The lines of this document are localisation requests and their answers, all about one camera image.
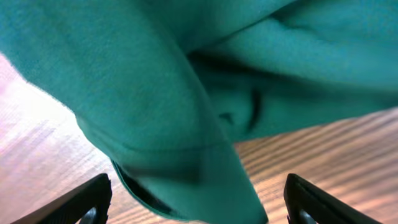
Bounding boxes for green shirt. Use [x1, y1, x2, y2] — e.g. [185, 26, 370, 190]
[1, 0, 397, 223]

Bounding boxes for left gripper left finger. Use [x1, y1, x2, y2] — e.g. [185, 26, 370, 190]
[12, 173, 112, 224]

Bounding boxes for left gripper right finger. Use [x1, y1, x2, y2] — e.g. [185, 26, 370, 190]
[284, 174, 381, 224]

